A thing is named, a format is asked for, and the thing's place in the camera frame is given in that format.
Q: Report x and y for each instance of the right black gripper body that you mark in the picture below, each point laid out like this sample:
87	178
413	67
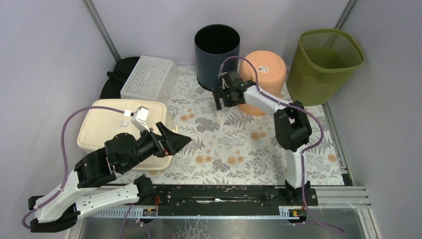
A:
228	99

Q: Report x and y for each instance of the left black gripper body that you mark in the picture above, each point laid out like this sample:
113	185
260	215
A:
158	142

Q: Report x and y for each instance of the orange round bin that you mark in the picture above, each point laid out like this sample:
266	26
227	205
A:
271	69

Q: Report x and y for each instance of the cream perforated large basket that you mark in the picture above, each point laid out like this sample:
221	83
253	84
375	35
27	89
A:
102	125

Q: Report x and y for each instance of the white slotted basket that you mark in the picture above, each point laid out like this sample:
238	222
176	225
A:
152	79

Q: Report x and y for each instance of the green mesh waste bin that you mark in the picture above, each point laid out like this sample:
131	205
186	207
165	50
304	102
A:
324	60

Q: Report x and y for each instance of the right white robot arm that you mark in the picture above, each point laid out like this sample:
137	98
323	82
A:
292	129

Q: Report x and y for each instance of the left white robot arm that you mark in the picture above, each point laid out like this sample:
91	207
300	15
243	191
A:
75	200

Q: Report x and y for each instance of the dark blue round bin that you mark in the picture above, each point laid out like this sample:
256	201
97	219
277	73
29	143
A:
213	44

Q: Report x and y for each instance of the floral patterned table mat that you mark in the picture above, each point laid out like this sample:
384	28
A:
227	146

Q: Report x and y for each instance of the black cloth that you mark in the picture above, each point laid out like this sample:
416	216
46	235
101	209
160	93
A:
117	78

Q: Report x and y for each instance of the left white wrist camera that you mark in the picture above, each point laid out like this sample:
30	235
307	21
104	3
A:
139	119

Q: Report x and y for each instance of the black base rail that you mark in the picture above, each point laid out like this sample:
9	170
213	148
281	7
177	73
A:
248	201

